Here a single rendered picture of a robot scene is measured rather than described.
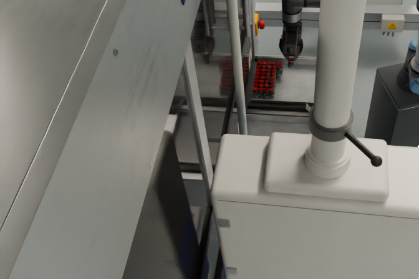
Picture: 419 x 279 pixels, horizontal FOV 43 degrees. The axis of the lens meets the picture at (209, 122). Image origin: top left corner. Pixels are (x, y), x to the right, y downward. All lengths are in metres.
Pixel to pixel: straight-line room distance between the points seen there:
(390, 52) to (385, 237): 2.65
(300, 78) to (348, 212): 1.23
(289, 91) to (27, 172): 1.79
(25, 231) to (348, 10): 0.56
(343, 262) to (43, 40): 0.93
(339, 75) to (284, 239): 0.51
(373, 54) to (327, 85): 2.83
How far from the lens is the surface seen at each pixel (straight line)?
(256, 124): 2.17
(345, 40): 0.90
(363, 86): 3.57
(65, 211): 0.63
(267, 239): 1.33
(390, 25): 3.24
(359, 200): 1.18
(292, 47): 2.09
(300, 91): 2.30
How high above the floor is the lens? 2.54
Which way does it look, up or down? 49 degrees down
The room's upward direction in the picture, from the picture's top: 9 degrees counter-clockwise
